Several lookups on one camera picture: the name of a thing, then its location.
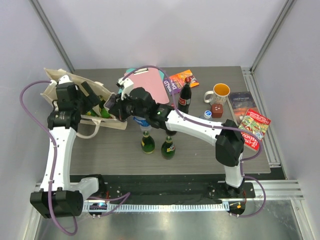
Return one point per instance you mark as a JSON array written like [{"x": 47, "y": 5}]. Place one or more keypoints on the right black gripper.
[{"x": 118, "y": 109}]

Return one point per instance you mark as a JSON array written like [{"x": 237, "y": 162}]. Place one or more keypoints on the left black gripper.
[{"x": 91, "y": 100}]

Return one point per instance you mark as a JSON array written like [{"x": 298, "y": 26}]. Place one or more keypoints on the green glass bottle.
[
  {"x": 99, "y": 110},
  {"x": 147, "y": 143},
  {"x": 168, "y": 148}
]

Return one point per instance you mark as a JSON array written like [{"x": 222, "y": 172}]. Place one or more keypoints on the Pocari Sweat plastic bottle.
[{"x": 143, "y": 124}]

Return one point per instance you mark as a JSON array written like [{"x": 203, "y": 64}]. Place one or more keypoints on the Coca-Cola glass bottle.
[
  {"x": 185, "y": 96},
  {"x": 170, "y": 132}
]

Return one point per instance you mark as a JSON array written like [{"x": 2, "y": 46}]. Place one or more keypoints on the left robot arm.
[{"x": 57, "y": 197}]

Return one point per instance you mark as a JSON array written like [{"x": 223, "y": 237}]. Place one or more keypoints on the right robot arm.
[{"x": 225, "y": 137}]

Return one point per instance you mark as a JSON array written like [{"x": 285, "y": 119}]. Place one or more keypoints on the canvas tote bag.
[{"x": 93, "y": 90}]

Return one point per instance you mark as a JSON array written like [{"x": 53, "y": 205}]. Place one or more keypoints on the teal clipboard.
[{"x": 163, "y": 75}]

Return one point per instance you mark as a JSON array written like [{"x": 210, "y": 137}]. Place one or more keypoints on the pink clipboard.
[{"x": 152, "y": 82}]

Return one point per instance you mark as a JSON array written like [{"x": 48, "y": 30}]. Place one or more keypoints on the Roald Dahl book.
[{"x": 175, "y": 83}]

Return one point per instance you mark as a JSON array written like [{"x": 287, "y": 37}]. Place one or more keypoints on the brown red cube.
[{"x": 216, "y": 110}]

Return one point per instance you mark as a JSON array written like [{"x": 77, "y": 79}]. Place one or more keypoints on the white mug orange inside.
[{"x": 218, "y": 95}]

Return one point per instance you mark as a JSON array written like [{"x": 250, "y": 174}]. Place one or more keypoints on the dark purple book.
[{"x": 239, "y": 103}]

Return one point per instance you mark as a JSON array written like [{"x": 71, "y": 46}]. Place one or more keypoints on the red Treehouse book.
[{"x": 256, "y": 124}]

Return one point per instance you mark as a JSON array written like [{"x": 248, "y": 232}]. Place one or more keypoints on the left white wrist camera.
[{"x": 62, "y": 80}]

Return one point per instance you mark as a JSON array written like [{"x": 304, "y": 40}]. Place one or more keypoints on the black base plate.
[{"x": 204, "y": 185}]

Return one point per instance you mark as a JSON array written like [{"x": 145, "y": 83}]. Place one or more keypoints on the slotted cable duct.
[{"x": 99, "y": 207}]

